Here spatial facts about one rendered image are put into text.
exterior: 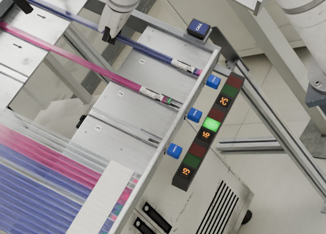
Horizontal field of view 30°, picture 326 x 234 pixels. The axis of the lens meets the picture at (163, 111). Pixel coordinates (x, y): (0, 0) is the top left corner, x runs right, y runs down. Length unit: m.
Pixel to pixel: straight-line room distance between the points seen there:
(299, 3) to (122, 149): 0.54
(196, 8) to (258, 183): 0.87
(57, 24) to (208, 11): 1.20
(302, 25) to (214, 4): 1.50
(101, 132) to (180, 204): 0.54
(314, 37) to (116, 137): 0.52
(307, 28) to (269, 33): 0.78
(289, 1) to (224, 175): 0.99
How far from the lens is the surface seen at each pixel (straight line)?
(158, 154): 1.39
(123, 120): 1.45
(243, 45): 2.77
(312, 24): 1.17
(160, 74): 1.52
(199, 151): 1.43
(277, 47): 1.98
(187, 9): 2.75
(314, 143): 2.25
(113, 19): 1.45
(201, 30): 1.56
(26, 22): 1.63
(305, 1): 1.14
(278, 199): 2.17
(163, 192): 1.84
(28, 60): 1.56
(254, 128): 2.50
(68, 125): 2.08
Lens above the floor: 1.45
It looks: 29 degrees down
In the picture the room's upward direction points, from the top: 42 degrees counter-clockwise
